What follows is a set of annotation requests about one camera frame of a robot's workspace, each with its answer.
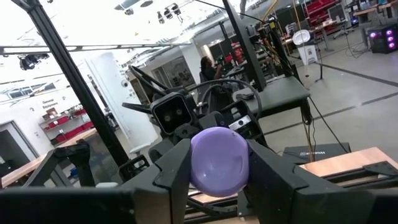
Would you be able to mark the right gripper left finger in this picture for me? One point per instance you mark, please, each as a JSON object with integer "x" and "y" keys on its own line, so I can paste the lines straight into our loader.
{"x": 77, "y": 205}

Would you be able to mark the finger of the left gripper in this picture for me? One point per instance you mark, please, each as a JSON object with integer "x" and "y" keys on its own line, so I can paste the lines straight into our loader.
{"x": 140, "y": 108}
{"x": 149, "y": 80}

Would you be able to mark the black glowing computer tower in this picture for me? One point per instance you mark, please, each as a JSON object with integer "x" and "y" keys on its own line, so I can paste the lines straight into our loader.
{"x": 381, "y": 43}

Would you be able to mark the black Winmax box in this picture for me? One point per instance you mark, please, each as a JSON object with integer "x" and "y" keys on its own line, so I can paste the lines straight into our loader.
{"x": 326, "y": 152}

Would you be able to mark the black overhead camera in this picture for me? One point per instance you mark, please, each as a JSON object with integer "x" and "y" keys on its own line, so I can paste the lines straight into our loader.
{"x": 28, "y": 62}

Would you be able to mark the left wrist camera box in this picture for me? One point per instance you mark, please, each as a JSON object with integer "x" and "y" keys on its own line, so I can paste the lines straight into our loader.
{"x": 172, "y": 113}

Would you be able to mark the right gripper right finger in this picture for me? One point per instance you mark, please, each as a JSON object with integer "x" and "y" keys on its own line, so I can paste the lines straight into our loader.
{"x": 311, "y": 205}

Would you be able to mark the purple paint bottle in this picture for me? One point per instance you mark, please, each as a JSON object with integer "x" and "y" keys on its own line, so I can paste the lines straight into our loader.
{"x": 217, "y": 161}

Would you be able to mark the tall red storage rack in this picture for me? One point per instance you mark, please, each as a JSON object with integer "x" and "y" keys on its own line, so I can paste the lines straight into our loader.
{"x": 317, "y": 7}

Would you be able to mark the shelf with red bins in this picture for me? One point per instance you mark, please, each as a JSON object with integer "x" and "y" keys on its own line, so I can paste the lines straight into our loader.
{"x": 71, "y": 132}

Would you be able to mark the wooden topped desk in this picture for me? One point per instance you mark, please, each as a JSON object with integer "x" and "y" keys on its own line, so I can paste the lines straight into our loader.
{"x": 373, "y": 11}

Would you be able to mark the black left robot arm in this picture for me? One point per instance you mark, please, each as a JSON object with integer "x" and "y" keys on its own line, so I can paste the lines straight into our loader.
{"x": 236, "y": 109}

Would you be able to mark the wooden workbench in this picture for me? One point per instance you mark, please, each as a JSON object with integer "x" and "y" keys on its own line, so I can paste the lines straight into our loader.
{"x": 77, "y": 137}

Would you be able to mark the white trash can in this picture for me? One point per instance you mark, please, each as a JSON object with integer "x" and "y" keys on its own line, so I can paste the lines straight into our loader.
{"x": 308, "y": 53}

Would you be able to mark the seated person at desk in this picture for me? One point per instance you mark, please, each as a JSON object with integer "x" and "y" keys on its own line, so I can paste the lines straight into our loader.
{"x": 209, "y": 71}

